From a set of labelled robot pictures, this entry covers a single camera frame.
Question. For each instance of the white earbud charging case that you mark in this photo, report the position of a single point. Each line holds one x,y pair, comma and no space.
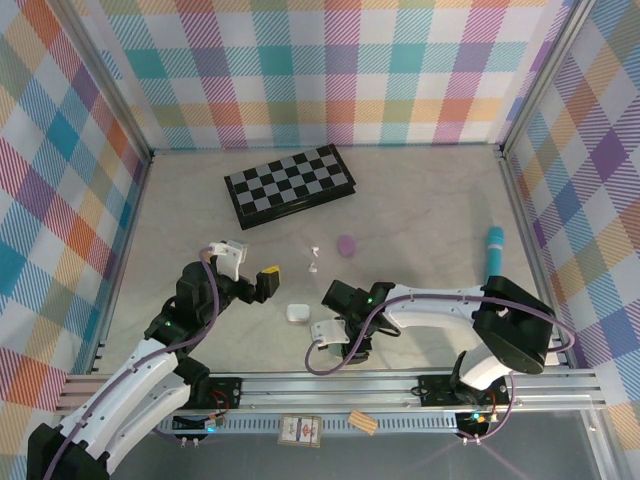
298,314

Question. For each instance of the purple earbud charging case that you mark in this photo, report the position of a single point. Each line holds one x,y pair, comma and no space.
346,246

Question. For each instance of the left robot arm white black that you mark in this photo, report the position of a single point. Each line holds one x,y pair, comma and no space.
125,380

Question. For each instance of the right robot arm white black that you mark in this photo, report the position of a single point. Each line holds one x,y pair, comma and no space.
435,310

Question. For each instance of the black grey folding chessboard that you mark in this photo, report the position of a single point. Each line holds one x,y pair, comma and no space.
287,185

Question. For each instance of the striped wooden block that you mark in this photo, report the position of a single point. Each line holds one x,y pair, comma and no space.
362,422

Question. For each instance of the small controller board green light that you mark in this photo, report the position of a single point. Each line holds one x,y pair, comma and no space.
200,424
475,421

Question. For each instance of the playing card box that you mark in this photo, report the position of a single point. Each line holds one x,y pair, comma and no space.
300,430

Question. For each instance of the teal cylindrical handheld device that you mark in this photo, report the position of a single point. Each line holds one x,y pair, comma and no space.
494,250

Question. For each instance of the aluminium floor side rail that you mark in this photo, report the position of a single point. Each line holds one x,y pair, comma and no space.
123,260
530,250

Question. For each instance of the aluminium mounting rail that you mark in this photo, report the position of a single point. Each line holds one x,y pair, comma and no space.
325,390

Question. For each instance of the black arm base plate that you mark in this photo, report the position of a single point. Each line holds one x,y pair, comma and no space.
435,390
227,390

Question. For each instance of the aluminium frame post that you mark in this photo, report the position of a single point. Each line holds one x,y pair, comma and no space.
121,100
541,75

